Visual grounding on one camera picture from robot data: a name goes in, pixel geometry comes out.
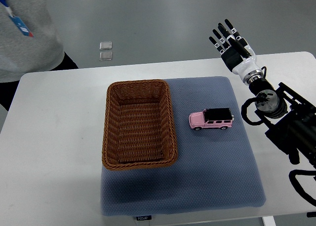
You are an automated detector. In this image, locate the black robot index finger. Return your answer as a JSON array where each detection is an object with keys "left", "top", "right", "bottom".
[{"left": 224, "top": 19, "right": 247, "bottom": 46}]

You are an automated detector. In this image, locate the pink toy car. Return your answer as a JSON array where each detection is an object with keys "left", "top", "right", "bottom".
[{"left": 189, "top": 108, "right": 235, "bottom": 131}]

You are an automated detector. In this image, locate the brown wicker basket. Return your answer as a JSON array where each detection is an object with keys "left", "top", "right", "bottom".
[{"left": 102, "top": 79, "right": 178, "bottom": 171}]

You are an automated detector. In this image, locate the upper metal floor plate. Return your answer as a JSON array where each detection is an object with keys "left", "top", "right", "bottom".
[{"left": 99, "top": 41, "right": 113, "bottom": 50}]

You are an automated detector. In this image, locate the blue id badge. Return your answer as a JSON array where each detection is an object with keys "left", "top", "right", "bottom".
[{"left": 9, "top": 15, "right": 34, "bottom": 37}]

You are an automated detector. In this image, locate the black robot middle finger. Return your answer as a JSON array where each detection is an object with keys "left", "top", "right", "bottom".
[{"left": 218, "top": 23, "right": 233, "bottom": 48}]

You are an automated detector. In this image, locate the blue-grey fabric mat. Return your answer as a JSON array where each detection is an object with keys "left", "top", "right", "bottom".
[{"left": 101, "top": 77, "right": 266, "bottom": 216}]

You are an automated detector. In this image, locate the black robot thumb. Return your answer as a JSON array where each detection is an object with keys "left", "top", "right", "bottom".
[{"left": 227, "top": 36, "right": 250, "bottom": 58}]

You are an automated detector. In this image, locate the lower metal floor plate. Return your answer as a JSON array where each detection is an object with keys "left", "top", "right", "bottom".
[{"left": 99, "top": 51, "right": 113, "bottom": 61}]

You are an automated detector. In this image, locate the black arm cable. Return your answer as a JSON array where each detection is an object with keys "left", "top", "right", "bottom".
[{"left": 241, "top": 96, "right": 266, "bottom": 126}]

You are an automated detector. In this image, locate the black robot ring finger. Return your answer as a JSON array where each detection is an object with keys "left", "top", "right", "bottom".
[{"left": 212, "top": 29, "right": 229, "bottom": 50}]

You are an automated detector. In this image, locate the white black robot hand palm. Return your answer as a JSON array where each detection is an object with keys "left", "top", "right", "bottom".
[{"left": 221, "top": 45, "right": 262, "bottom": 84}]

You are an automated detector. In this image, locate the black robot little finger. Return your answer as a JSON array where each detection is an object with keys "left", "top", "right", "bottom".
[{"left": 209, "top": 36, "right": 224, "bottom": 55}]

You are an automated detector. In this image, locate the metal floor plate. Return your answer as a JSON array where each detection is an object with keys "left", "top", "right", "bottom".
[
  {"left": 99, "top": 41, "right": 113, "bottom": 50},
  {"left": 99, "top": 51, "right": 113, "bottom": 61}
]

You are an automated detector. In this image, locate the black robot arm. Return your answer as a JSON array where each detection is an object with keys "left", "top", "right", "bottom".
[{"left": 209, "top": 19, "right": 316, "bottom": 166}]

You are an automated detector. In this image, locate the person in grey sweater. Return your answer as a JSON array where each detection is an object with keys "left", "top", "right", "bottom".
[{"left": 0, "top": 0, "right": 77, "bottom": 110}]

